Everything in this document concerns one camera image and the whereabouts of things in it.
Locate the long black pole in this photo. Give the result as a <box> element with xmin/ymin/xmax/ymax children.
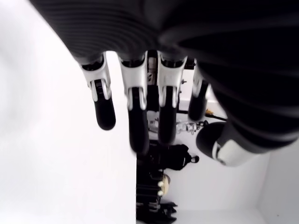
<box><xmin>205</xmin><ymin>109</ymin><xmax>228</xmax><ymax>122</ymax></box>

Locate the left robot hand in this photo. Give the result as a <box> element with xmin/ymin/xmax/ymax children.
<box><xmin>28</xmin><ymin>0</ymin><xmax>299</xmax><ymax>168</ymax></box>

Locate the black backpack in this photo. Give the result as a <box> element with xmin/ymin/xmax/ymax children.
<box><xmin>137</xmin><ymin>143</ymin><xmax>200</xmax><ymax>175</ymax></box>

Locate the black equipment pile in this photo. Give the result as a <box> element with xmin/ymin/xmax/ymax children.
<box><xmin>136</xmin><ymin>172</ymin><xmax>179</xmax><ymax>224</ymax></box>

